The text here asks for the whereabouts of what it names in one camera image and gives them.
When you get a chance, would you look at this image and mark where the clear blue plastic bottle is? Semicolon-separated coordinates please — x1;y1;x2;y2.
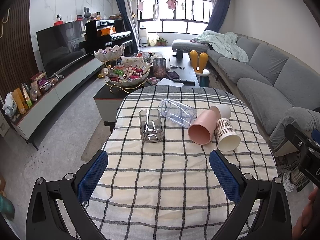
158;99;197;128

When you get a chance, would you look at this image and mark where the patterned paper cup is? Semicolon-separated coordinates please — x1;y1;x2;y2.
215;118;241;152

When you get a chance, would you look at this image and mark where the white plastic cup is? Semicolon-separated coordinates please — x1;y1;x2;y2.
215;104;231;119

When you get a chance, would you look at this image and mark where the pink plastic cup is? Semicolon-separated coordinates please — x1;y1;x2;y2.
188;106;221;145

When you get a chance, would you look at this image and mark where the black cup on table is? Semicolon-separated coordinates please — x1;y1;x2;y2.
176;49;184;61

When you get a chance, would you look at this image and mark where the person's right hand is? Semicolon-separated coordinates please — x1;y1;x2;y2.
292;188;318;239

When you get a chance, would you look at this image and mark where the electric space heater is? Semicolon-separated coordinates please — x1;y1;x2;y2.
282;167;310;192

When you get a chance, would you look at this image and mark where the grey sectional sofa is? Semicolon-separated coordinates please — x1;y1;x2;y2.
172;36;319;157

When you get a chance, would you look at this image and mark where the white tv cabinet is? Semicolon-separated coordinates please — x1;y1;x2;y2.
10;58;102;150

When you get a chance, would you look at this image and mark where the checkered tablecloth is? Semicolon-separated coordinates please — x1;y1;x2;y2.
84;86;277;239

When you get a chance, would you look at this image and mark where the orange snack package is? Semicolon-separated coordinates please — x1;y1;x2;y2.
12;88;28;115

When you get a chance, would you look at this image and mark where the green snack package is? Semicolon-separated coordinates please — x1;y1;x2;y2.
22;82;33;108

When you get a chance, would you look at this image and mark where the light green blanket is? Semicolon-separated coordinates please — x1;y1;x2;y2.
191;30;249;63

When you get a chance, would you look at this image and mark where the red snack bag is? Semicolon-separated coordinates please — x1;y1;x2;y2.
31;72;52;92

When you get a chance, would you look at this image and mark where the square clear glass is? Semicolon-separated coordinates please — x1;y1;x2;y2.
139;108;164;143

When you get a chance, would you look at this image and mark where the black remote control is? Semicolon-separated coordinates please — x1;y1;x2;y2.
173;79;195;86

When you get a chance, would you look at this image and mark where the dark purple cloth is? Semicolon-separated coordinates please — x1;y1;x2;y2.
165;71;180;81

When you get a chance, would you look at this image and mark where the dark coffee table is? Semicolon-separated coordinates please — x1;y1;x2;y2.
93;51;200;132

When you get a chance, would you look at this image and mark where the white paper sheet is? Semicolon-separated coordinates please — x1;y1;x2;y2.
156;78;184;88

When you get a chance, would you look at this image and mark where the right blue curtain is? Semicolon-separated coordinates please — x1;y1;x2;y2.
205;0;231;32

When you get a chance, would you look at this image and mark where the blue curtain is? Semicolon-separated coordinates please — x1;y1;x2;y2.
205;0;231;32
116;0;139;53

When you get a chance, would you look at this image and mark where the two tier snack tray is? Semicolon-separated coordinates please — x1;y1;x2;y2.
94;45;151;93

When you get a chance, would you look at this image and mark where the clear snack jar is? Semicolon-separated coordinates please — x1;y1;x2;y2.
152;57;167;79

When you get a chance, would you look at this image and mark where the flat screen television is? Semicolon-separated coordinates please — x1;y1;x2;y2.
36;21;86;77

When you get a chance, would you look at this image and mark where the potted plant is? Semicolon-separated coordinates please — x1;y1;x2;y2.
156;37;168;46

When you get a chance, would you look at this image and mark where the pink hanging garment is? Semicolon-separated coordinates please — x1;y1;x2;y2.
166;0;176;11

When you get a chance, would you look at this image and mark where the white air purifier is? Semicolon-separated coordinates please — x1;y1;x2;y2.
139;27;149;47

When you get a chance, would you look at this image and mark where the black upright piano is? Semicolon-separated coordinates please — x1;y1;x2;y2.
79;19;133;56

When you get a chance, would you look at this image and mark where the red white gadget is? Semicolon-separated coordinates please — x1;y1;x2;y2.
54;14;63;26

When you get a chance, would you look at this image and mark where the grey bunny figure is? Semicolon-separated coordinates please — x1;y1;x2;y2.
84;7;92;20

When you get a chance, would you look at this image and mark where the left blue curtain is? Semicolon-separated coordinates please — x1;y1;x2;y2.
116;0;139;53

